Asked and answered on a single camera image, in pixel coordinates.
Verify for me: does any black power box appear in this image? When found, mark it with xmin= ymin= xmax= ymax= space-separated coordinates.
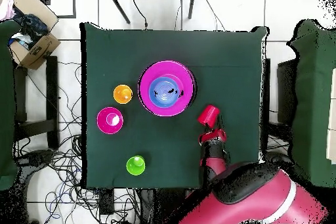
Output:
xmin=98 ymin=188 xmax=116 ymax=215

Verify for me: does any green cloth covered table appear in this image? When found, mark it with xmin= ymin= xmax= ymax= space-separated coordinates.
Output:
xmin=287 ymin=19 xmax=336 ymax=188
xmin=0 ymin=20 xmax=20 ymax=191

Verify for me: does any black stool frame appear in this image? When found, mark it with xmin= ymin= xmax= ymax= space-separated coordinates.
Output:
xmin=11 ymin=55 xmax=60 ymax=150

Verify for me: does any blue bowl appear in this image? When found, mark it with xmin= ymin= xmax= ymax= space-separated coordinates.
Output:
xmin=148 ymin=76 xmax=181 ymax=108

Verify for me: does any light green cup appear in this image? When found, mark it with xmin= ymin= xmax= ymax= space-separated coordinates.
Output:
xmin=125 ymin=154 xmax=146 ymax=177

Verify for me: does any red cup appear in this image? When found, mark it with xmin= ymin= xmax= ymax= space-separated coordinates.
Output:
xmin=197 ymin=104 xmax=221 ymax=127

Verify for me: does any dark blue clothing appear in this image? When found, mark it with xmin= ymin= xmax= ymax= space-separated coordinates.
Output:
xmin=12 ymin=7 xmax=50 ymax=49

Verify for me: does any black power cable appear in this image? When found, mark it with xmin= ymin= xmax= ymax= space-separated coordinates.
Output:
xmin=131 ymin=0 xmax=150 ymax=30

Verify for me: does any orange cup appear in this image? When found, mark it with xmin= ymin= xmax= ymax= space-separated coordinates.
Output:
xmin=113 ymin=84 xmax=134 ymax=104

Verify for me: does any large pink bowl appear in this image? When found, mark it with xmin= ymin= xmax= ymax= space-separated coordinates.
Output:
xmin=138 ymin=60 xmax=196 ymax=118

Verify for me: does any dark green tablecloth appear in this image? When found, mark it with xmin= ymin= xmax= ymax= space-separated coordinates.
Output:
xmin=79 ymin=22 xmax=269 ymax=190

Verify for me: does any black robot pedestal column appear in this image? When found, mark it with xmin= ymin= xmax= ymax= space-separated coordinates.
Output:
xmin=138 ymin=188 xmax=190 ymax=224

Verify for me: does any pink cloth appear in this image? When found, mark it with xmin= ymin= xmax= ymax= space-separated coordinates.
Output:
xmin=0 ymin=0 xmax=16 ymax=22

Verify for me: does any cardboard box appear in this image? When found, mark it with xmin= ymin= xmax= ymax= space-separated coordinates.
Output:
xmin=7 ymin=0 xmax=62 ymax=70

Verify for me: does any tangle of black cables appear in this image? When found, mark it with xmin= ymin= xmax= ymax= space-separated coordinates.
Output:
xmin=14 ymin=60 xmax=141 ymax=224

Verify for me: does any dark grey chair base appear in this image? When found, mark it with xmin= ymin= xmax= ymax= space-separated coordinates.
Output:
xmin=14 ymin=148 xmax=56 ymax=175
xmin=263 ymin=151 xmax=293 ymax=166

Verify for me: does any small magenta bowl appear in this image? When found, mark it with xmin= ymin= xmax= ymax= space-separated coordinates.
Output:
xmin=96 ymin=106 xmax=124 ymax=135

